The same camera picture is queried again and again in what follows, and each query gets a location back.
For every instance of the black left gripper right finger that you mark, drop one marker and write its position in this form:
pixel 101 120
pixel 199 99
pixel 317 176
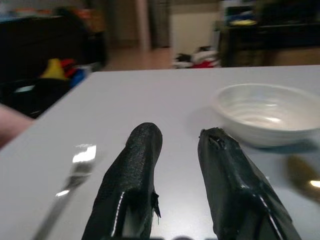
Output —
pixel 235 185

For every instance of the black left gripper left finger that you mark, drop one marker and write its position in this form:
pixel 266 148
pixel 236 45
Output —
pixel 132 180

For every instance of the silver metal fork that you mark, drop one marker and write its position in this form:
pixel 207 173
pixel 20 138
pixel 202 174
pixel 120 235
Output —
pixel 75 172

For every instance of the gold metal spoon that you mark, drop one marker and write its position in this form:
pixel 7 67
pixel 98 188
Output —
pixel 303 178

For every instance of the white ceramic bowl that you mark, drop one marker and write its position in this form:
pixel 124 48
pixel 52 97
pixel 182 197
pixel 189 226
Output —
pixel 266 113

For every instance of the blue plastic toy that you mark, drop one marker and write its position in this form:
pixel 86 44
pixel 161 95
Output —
pixel 78 75

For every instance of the red plastic toy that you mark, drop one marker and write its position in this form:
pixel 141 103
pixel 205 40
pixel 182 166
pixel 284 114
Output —
pixel 68 66

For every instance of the pile of clothes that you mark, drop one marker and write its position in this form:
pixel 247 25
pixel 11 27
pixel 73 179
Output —
pixel 197 58

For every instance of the black chair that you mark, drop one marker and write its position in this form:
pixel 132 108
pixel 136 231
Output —
pixel 30 95

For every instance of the yellow plastic toy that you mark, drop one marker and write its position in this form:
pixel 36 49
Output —
pixel 53 70

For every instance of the dark wooden shelf unit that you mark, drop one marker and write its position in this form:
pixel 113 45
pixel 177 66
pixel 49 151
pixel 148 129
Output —
pixel 270 37

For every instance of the yellow cloth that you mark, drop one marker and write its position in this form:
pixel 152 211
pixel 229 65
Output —
pixel 242 22

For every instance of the black sofa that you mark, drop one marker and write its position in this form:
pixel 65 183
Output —
pixel 45 42

